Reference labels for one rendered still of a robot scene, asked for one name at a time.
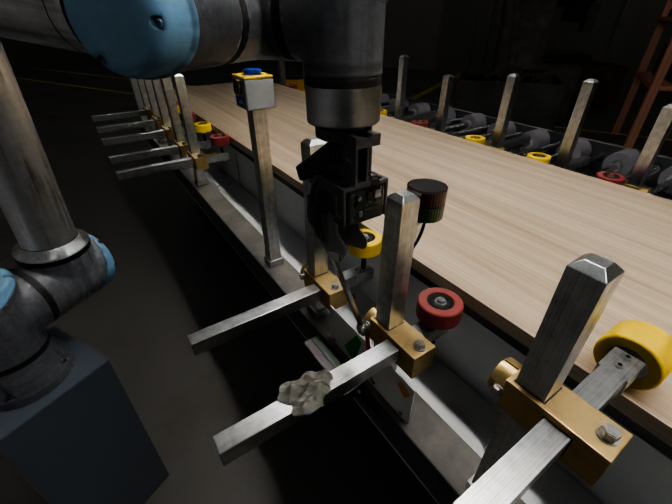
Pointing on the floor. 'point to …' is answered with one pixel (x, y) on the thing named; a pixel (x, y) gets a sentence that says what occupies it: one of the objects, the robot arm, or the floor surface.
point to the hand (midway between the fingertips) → (336, 251)
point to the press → (525, 44)
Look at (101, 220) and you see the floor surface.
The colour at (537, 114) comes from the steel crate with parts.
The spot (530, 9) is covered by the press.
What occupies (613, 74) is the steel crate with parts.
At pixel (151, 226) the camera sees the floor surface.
